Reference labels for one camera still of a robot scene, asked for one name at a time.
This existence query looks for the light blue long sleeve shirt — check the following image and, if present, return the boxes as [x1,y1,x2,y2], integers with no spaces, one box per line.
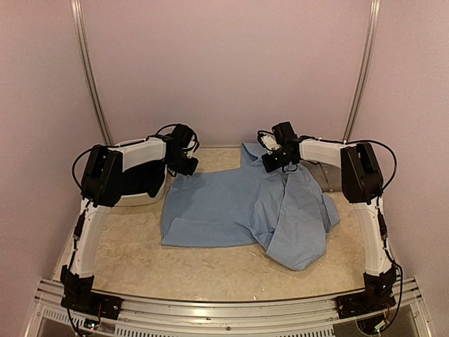
[161,143,340,270]

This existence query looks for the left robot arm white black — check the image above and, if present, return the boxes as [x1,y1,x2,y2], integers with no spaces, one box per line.
[60,124,199,320]

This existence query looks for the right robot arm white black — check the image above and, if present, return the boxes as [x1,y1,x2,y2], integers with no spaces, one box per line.
[257,121,403,319]

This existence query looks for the white plastic laundry basket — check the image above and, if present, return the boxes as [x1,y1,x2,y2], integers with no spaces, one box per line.
[116,136,166,207]

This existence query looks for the black garment in basket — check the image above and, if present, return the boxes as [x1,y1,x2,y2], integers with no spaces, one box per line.
[121,163,165,197]

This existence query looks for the folded grey button shirt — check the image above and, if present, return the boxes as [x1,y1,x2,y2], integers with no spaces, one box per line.
[301,161,342,192]

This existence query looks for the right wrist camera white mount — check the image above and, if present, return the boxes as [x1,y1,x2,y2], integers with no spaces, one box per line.
[257,130,281,154]

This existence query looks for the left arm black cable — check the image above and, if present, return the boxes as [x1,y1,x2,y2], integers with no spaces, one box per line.
[71,123,197,197]

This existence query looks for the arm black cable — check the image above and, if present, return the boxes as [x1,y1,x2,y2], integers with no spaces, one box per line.
[71,123,197,197]
[350,140,399,197]

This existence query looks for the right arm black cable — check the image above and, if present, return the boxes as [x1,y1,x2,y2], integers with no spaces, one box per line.
[350,140,399,197]

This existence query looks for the front aluminium frame rail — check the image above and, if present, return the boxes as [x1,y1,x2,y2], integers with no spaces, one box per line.
[19,278,436,336]

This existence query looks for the right aluminium corner post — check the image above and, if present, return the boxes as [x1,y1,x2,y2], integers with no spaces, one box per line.
[342,0,382,142]

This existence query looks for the aluminium corner post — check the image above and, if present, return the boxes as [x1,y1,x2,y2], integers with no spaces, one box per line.
[70,0,113,145]
[342,0,382,142]

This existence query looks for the left aluminium corner post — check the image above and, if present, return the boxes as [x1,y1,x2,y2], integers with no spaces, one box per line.
[70,0,113,145]

